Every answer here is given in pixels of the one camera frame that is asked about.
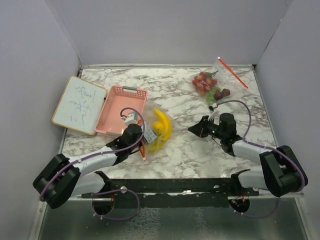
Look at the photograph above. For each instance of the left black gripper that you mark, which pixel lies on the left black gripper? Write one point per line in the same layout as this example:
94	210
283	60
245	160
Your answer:
141	143

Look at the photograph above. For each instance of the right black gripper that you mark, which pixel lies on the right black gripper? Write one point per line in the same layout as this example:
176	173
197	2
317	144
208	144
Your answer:
200	129

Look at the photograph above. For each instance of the yellow fake banana bunch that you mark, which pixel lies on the yellow fake banana bunch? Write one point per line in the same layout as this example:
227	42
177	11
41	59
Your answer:
161	139

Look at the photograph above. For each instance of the zip bag with yellow fruit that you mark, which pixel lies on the zip bag with yellow fruit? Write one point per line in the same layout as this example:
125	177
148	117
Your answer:
149	135

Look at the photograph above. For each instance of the pink plastic basket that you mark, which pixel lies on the pink plastic basket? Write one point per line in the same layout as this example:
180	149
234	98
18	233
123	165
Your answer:
110	122

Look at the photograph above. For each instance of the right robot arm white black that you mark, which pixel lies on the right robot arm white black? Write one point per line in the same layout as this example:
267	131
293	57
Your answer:
281	172

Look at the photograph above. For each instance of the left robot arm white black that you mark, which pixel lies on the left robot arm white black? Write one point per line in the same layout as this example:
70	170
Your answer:
65	177

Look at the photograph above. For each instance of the zip bag with berries grapes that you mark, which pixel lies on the zip bag with berries grapes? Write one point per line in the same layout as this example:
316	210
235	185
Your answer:
217	82

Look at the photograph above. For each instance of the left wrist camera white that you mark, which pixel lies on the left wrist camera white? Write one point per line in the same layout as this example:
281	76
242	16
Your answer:
130	118

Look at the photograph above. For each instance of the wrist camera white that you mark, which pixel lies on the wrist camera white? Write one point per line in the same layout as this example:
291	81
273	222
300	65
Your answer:
130	118
213	111

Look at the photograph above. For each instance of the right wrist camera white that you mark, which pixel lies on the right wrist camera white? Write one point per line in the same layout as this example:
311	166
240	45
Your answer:
213	111

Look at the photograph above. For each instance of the small whiteboard wooden frame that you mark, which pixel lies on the small whiteboard wooden frame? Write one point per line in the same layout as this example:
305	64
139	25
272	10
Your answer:
79	106

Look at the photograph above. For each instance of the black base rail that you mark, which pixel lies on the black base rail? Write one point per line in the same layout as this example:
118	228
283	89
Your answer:
182	192

